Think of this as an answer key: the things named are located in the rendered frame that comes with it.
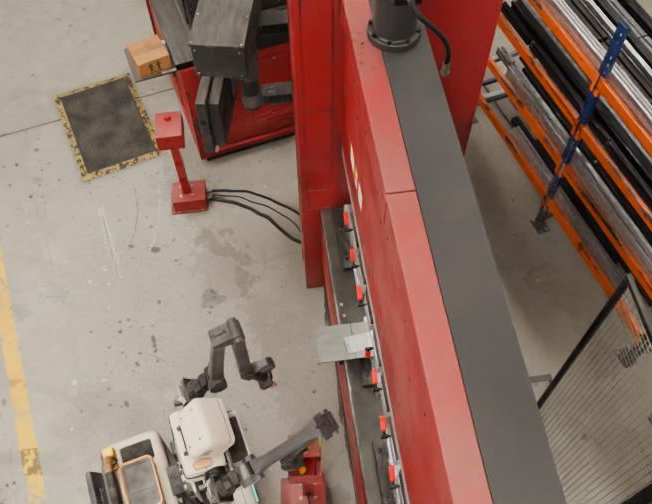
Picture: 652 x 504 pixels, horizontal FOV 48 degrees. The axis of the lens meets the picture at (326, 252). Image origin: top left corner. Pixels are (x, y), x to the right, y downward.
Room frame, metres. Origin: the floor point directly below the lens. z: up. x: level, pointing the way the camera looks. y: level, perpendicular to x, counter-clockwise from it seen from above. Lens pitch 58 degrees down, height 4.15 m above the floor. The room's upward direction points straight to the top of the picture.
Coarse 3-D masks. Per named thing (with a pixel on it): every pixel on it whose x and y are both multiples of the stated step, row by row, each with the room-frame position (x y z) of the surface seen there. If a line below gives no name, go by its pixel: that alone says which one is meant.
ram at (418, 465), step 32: (352, 96) 2.06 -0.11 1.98; (352, 128) 2.03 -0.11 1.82; (352, 192) 1.97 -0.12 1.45; (384, 256) 1.33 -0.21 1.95; (384, 288) 1.27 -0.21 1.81; (384, 320) 1.22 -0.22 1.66; (384, 352) 1.16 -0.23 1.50; (416, 384) 0.81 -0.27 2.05; (416, 416) 0.75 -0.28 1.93; (416, 448) 0.69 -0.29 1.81; (416, 480) 0.62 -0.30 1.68
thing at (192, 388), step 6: (186, 378) 1.18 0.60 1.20; (198, 378) 1.16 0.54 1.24; (186, 384) 1.15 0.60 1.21; (192, 384) 1.14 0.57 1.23; (198, 384) 1.13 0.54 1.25; (186, 390) 1.12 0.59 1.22; (192, 390) 1.11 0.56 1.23; (198, 390) 1.11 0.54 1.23; (204, 390) 1.11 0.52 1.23; (186, 396) 1.09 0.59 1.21; (192, 396) 1.09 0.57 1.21; (198, 396) 1.09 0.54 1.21
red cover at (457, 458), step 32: (352, 0) 2.24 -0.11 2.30; (352, 32) 2.07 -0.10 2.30; (352, 64) 1.99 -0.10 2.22; (384, 64) 1.91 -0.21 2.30; (384, 96) 1.75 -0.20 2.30; (384, 128) 1.61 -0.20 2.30; (384, 160) 1.48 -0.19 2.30; (384, 192) 1.35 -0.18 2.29; (384, 224) 1.31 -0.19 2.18; (416, 224) 1.23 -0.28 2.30; (416, 256) 1.12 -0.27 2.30; (416, 288) 1.01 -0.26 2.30; (416, 320) 0.91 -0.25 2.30; (416, 352) 0.83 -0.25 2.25; (448, 352) 0.81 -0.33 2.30; (448, 384) 0.72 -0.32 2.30; (448, 416) 0.63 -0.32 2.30; (448, 448) 0.54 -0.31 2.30; (448, 480) 0.46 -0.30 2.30; (480, 480) 0.46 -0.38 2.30
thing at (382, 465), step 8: (376, 440) 0.99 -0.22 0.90; (376, 448) 0.96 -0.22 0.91; (384, 448) 0.96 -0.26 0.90; (376, 456) 0.92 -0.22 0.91; (384, 456) 0.92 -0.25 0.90; (376, 464) 0.89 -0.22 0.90; (384, 464) 0.88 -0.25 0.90; (384, 472) 0.85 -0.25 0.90; (384, 480) 0.82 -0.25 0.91; (384, 488) 0.78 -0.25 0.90; (384, 496) 0.75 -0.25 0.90; (392, 496) 0.75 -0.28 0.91
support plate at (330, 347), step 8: (320, 328) 1.50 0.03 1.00; (328, 328) 1.50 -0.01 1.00; (336, 328) 1.50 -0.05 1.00; (344, 328) 1.50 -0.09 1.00; (352, 328) 1.50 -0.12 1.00; (360, 328) 1.50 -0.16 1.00; (368, 328) 1.50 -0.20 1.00; (320, 336) 1.46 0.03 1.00; (328, 336) 1.46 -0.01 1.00; (336, 336) 1.46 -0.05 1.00; (344, 336) 1.46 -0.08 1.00; (320, 344) 1.42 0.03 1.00; (328, 344) 1.42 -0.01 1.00; (336, 344) 1.42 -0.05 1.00; (320, 352) 1.38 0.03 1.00; (328, 352) 1.38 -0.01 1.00; (336, 352) 1.38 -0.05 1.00; (344, 352) 1.38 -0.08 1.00; (360, 352) 1.38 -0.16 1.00; (320, 360) 1.34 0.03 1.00; (328, 360) 1.34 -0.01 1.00; (336, 360) 1.34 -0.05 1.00
